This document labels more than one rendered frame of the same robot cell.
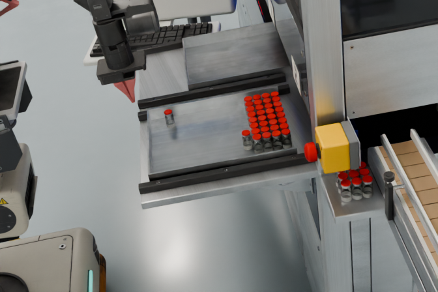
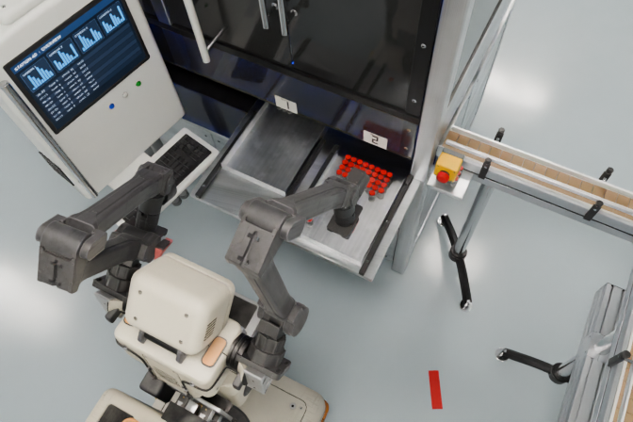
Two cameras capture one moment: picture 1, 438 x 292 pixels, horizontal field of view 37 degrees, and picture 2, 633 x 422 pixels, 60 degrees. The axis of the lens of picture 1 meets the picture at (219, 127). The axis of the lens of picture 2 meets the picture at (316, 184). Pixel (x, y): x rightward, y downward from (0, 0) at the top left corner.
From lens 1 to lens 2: 137 cm
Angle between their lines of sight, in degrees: 43
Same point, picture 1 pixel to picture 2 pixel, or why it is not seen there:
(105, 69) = (344, 229)
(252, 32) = (253, 123)
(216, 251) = not seen: hidden behind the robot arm
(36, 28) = not seen: outside the picture
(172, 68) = (240, 187)
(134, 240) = not seen: hidden behind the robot
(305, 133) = (384, 166)
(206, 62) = (256, 166)
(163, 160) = (341, 247)
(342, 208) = (458, 190)
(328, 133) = (447, 161)
